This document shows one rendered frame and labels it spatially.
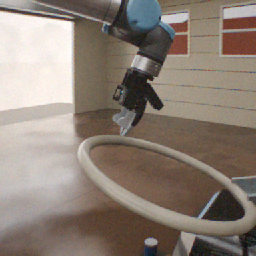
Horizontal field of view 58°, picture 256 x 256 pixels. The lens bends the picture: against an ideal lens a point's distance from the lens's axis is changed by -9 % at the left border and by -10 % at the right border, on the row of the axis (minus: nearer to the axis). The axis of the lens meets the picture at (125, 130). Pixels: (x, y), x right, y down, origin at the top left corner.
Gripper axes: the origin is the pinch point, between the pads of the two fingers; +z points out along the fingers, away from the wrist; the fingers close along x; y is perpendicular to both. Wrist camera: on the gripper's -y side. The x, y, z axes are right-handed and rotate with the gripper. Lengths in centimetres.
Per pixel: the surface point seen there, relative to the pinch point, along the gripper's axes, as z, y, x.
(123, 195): 1.4, 20.0, 35.3
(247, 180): -3.8, -26.2, 32.7
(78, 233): 127, -58, -89
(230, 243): 22, -40, 33
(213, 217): 20, -43, 21
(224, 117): -13, -554, -364
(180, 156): 0.6, -18.0, 10.2
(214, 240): 25, -37, 28
